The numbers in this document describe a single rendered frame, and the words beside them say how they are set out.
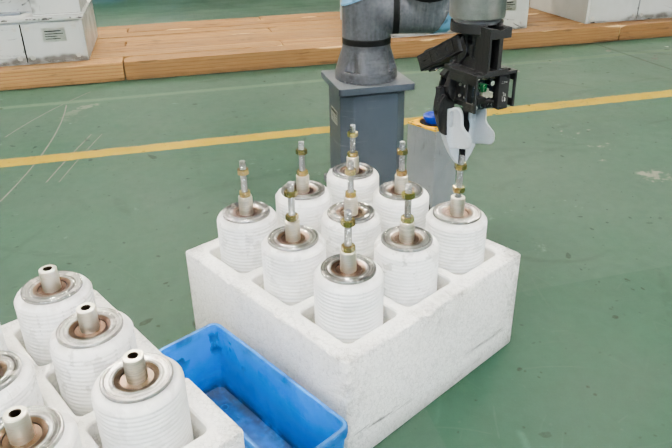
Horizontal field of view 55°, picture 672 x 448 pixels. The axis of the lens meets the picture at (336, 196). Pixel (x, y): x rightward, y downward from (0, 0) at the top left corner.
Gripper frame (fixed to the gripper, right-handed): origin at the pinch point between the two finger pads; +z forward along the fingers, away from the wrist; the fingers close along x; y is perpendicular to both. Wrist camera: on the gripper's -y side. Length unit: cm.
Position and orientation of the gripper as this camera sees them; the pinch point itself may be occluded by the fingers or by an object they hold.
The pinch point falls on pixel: (457, 152)
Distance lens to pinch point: 99.3
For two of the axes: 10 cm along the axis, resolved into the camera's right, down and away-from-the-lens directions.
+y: 4.7, 3.7, -8.0
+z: 0.2, 9.0, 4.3
